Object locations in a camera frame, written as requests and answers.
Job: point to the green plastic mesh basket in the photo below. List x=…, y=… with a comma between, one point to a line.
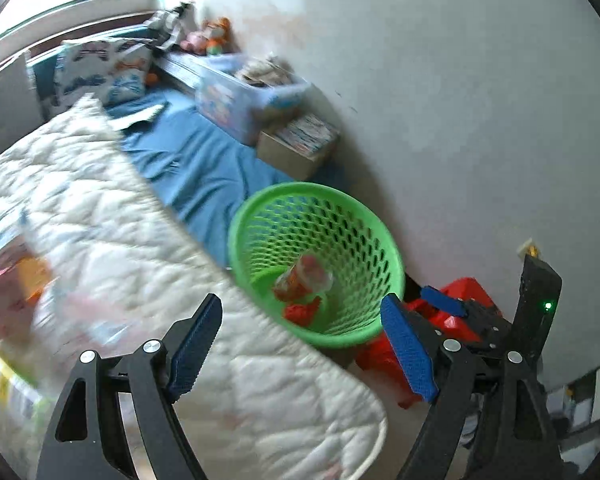
x=260, y=220

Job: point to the orange plush toy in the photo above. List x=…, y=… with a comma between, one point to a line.
x=217, y=35

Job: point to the clear plastic cup red label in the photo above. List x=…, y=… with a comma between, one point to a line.
x=305, y=277

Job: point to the white quilted blanket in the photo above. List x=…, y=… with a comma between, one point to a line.
x=105, y=220

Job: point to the blue bed sheet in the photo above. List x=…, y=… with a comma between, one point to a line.
x=200, y=160

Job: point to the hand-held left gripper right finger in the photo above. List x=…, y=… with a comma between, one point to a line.
x=410, y=350

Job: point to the yellow green printed packet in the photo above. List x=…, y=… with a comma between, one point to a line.
x=10, y=390

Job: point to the black and white plush toy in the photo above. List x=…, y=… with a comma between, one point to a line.
x=172, y=22

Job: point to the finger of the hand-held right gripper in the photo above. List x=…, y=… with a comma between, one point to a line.
x=442, y=301

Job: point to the butterfly print pillow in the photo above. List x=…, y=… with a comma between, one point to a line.
x=127, y=82
x=80, y=70

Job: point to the printed paper stack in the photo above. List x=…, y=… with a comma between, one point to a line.
x=307, y=132

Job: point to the pink plush toy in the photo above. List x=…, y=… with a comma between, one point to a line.
x=192, y=41

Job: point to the clear blue storage box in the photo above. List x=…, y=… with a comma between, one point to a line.
x=225, y=100

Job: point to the pink snack packet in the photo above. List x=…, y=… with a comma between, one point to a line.
x=2, y=310

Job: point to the cardboard box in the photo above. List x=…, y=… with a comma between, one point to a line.
x=285, y=155

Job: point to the beige fabric bundle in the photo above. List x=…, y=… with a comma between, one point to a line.
x=267, y=72

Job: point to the red crumpled wrapper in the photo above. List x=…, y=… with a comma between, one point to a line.
x=300, y=312

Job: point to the small orange toy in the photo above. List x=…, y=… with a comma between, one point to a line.
x=152, y=78

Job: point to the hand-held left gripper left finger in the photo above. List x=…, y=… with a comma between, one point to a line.
x=195, y=350

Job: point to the red plastic stool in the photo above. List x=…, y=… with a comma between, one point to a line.
x=380, y=360

